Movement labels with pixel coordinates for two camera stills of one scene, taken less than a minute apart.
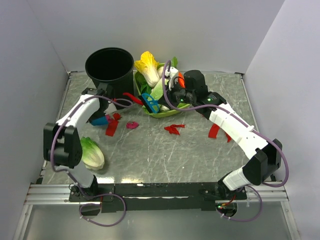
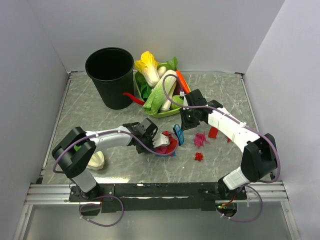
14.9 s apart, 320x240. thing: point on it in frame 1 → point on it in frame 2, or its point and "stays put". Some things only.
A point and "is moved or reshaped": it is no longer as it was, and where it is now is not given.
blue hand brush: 152,104 → 179,133
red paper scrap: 110,130 → 172,146
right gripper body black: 178,95 → 189,119
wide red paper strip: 213,131 stays put
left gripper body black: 99,113 → 148,139
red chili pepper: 134,99 stays put
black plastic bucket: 114,66 stays put
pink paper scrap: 132,125 is moved or reshaped
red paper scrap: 173,129 → 166,132
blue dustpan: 101,121 → 170,150
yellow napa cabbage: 148,66 stays put
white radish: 160,71 stays put
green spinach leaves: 144,87 stays put
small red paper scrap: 116,116 → 198,156
